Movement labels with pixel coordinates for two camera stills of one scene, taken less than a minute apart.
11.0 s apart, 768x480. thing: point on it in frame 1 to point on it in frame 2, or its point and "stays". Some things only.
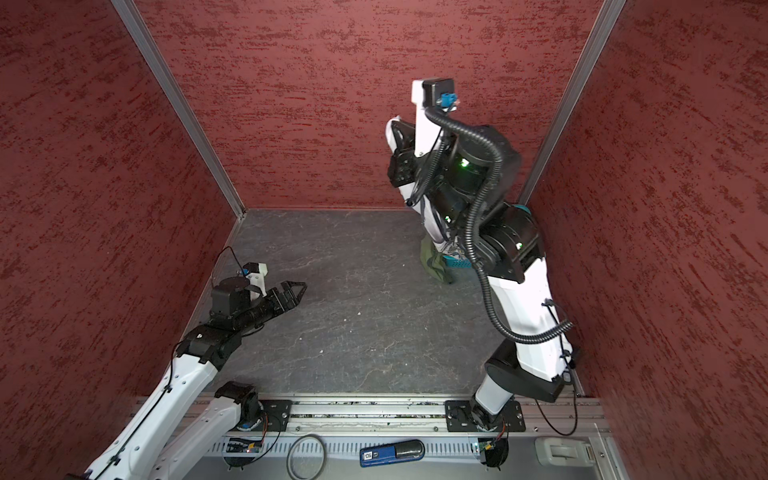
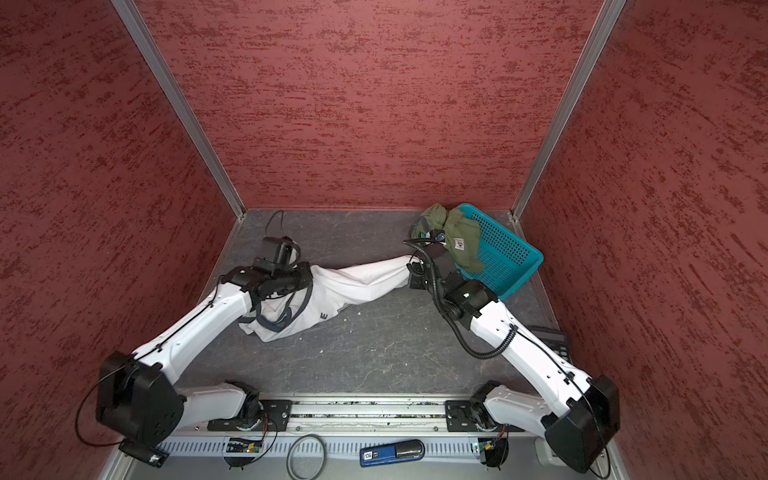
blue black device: x=385 y=453 stays
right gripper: x=408 y=172 to x=415 y=280
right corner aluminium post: x=603 y=26 stays
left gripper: x=283 y=307 to x=306 y=278
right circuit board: x=495 y=450 stays
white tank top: x=430 y=219 to x=285 y=313
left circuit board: x=241 y=451 stays
